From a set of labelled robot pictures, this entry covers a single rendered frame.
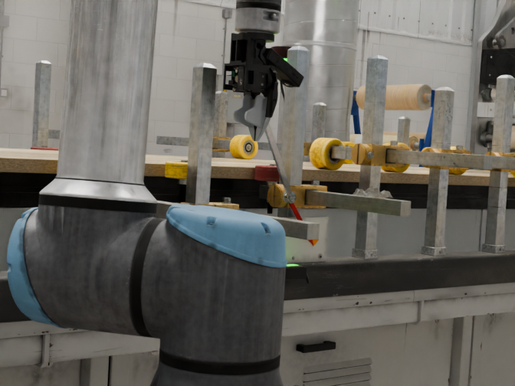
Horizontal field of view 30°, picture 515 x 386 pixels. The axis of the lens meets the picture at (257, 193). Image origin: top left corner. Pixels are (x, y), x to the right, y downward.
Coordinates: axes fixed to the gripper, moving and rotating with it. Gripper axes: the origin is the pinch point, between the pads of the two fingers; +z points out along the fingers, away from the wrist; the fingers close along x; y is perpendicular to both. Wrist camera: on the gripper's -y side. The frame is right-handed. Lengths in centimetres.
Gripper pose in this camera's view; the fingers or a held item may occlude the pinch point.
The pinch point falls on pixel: (258, 135)
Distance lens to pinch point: 194.2
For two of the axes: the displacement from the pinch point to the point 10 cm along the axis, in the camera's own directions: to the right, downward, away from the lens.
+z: -0.6, 10.0, 0.5
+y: -7.7, -0.1, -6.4
